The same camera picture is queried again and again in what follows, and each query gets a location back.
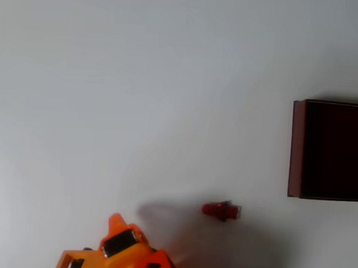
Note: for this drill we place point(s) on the orange gripper with servo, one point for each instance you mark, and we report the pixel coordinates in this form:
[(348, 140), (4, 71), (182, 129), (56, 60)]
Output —
[(123, 256)]

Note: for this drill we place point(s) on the small red toy piece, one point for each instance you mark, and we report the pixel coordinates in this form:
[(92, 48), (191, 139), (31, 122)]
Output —
[(221, 210)]

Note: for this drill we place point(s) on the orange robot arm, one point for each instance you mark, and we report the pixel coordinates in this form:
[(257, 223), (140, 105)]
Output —
[(162, 265)]

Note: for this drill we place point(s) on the dark red open box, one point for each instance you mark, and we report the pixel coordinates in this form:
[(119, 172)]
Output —
[(333, 151)]

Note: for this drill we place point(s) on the light orange camera mount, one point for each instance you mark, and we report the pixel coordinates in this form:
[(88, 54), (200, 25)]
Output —
[(93, 261)]

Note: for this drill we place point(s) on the small black camera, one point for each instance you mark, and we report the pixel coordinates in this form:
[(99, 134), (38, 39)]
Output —
[(76, 266)]

